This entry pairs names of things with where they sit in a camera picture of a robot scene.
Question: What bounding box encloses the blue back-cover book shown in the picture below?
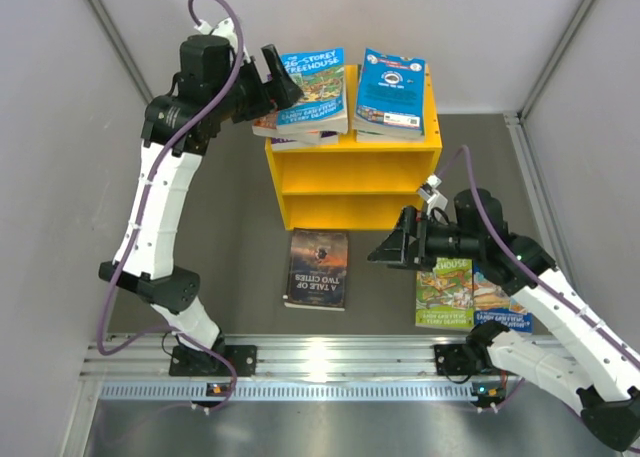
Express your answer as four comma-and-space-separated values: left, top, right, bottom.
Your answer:
353, 48, 427, 136

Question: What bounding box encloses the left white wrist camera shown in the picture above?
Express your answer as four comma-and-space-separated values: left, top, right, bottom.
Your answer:
194, 17, 238, 51

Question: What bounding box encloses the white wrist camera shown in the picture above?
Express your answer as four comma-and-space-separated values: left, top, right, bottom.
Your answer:
417, 174, 448, 213
194, 17, 238, 51

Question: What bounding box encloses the aluminium mounting rail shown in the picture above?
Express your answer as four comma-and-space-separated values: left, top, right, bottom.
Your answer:
80, 334, 464, 382

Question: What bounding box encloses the dark Tale of Two Cities book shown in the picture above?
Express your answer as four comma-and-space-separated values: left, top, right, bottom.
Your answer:
283, 228, 349, 312

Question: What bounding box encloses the blue 91-Storey Treehouse book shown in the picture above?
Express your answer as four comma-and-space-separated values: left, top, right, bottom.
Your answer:
472, 263, 534, 334

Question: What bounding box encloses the light blue 26-Storey Treehouse book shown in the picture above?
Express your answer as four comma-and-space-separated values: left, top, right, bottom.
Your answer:
278, 47, 349, 134

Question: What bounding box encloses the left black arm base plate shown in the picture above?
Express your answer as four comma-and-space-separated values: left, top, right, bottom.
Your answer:
168, 344, 257, 377

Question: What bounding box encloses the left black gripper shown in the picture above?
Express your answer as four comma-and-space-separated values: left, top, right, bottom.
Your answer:
210, 45, 300, 123

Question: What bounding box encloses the lime 65-Storey Treehouse book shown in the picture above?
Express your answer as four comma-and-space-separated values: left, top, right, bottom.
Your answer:
415, 258, 474, 330

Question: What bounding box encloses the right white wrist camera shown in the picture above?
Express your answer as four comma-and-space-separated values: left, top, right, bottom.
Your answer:
417, 174, 448, 213

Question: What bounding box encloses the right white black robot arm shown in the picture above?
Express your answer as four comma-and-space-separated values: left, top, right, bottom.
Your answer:
367, 189, 639, 452

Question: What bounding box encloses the slotted grey cable duct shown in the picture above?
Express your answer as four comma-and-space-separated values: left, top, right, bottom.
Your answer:
100, 380, 506, 402

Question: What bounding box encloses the orange 78-Storey Treehouse book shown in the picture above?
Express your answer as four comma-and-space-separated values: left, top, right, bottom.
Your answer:
252, 112, 319, 138

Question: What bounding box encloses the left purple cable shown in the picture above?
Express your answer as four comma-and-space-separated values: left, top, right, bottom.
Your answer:
95, 0, 246, 418

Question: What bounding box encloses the purple 52-Storey Treehouse book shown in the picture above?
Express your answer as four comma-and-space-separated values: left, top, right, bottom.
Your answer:
269, 131, 339, 151

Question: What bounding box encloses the green 104-Storey Treehouse book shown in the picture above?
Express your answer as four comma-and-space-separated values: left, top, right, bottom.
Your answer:
356, 130, 425, 144

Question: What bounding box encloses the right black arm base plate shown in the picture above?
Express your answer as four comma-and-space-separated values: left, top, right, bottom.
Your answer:
433, 343, 479, 384

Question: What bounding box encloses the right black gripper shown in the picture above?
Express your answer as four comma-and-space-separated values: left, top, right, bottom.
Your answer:
368, 205, 483, 271

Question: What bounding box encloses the yellow wooden shelf box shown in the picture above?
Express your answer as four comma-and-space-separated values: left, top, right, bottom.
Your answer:
265, 77, 442, 231

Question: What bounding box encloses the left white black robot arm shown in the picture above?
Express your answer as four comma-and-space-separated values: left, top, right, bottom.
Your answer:
99, 35, 302, 376

